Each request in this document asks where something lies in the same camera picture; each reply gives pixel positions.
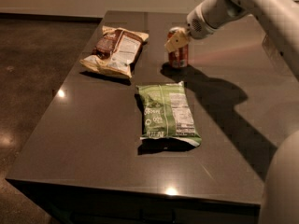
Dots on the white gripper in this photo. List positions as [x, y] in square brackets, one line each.
[198, 26]

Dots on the red coke can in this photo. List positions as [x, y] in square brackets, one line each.
[179, 58]

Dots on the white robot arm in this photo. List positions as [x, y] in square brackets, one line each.
[280, 21]

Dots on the brown chip bag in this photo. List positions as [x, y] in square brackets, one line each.
[115, 52]

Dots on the green chip bag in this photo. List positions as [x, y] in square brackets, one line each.
[166, 113]

